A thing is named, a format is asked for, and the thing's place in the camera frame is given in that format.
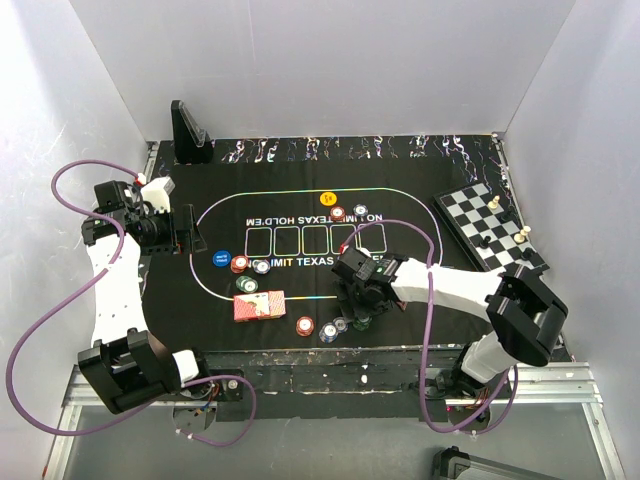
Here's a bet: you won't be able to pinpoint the green poker chip stack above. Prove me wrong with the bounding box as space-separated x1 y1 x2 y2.
352 317 372 331

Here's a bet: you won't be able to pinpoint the blue chip aside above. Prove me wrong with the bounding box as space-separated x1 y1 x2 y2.
333 317 349 333

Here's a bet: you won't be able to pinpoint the blue poker chip stack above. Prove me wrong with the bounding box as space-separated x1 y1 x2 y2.
319 323 339 343

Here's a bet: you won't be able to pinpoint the blue small blind button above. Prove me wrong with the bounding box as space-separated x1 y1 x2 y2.
211 250 232 268

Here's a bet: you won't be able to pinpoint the red poker chip stack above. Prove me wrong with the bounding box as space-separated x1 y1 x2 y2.
296 316 315 337

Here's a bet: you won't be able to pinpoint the red chips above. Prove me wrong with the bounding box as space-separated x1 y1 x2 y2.
330 206 346 222
230 255 250 274

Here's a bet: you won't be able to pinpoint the blue chips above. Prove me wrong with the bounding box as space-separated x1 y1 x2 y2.
353 204 368 216
252 259 271 275

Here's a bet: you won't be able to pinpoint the green chips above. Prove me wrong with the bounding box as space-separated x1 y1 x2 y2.
235 275 258 293

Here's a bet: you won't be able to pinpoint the red playing card box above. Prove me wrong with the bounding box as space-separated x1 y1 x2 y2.
233 290 286 323

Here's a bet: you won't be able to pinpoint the yellow round dealer button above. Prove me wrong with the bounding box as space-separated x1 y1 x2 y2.
319 191 337 207

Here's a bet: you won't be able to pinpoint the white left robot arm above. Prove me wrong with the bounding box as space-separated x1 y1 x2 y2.
78 177 213 414

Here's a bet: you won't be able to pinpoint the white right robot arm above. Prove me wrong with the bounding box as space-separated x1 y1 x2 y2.
332 248 568 398

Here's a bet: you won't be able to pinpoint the black card shoe stand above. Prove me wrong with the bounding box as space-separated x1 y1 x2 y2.
170 100 214 165

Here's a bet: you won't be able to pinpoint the black poker table mat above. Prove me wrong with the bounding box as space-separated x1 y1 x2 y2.
145 133 565 349

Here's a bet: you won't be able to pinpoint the black chess piece left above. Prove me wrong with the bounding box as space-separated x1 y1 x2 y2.
479 236 491 249

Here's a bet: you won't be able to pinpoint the black white chess board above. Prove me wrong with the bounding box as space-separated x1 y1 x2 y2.
433 181 550 274

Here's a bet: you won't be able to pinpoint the white chess pawn far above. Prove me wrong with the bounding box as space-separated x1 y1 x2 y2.
488 196 500 210

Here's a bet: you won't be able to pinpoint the white chess pawn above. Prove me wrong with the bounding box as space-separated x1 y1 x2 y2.
488 196 500 210
514 225 531 244

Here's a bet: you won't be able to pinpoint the black chess piece lower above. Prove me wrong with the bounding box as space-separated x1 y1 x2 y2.
520 247 535 260

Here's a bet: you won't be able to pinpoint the white chess pawn near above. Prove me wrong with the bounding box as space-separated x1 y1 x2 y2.
514 225 531 244

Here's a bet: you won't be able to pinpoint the black case bottom corner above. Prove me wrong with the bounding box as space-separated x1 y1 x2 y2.
431 445 551 480

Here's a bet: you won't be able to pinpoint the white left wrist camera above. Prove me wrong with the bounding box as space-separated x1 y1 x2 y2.
141 176 175 214

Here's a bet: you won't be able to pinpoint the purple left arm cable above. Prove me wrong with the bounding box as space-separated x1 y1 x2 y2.
4 158 259 448

